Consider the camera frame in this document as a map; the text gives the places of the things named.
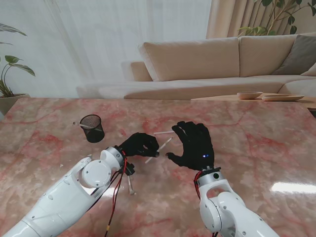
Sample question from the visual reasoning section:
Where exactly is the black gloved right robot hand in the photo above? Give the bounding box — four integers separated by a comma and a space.
164, 120, 215, 171

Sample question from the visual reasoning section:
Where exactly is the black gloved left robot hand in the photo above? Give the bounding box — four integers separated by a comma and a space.
120, 132, 160, 158

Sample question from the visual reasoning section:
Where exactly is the black mesh holder cup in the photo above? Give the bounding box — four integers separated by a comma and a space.
79, 115, 106, 143

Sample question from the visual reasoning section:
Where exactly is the wooden bowl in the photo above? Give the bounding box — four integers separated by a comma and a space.
237, 91, 264, 100

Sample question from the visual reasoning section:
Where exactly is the beige sofa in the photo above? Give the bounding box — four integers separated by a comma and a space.
76, 33, 316, 101

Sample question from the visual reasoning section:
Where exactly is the flat wooden plate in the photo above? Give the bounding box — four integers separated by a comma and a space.
261, 94, 305, 102

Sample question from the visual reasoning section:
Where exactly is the sheer white curtain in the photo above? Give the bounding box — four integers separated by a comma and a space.
0, 0, 213, 98

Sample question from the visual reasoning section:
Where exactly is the small-leaf green tree plant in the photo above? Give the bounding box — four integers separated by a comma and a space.
237, 0, 303, 38

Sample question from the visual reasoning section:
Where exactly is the beige curtain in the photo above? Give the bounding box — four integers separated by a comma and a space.
206, 0, 316, 40

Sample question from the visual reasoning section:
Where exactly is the pale plant pot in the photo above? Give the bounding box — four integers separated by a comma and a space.
0, 93, 31, 116

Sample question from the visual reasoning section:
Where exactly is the grey cushion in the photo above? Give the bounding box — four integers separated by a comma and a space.
273, 34, 316, 76

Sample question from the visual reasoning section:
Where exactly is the cream cushion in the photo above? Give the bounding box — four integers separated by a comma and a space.
300, 65, 316, 77

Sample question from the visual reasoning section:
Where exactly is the large-leaf green plant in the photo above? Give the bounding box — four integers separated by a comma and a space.
0, 22, 36, 98

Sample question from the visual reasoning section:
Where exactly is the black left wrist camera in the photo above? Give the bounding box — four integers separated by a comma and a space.
124, 163, 136, 176

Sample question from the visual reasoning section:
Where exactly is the red and black cable bundle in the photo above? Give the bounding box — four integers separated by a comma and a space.
194, 171, 203, 198
90, 154, 129, 237

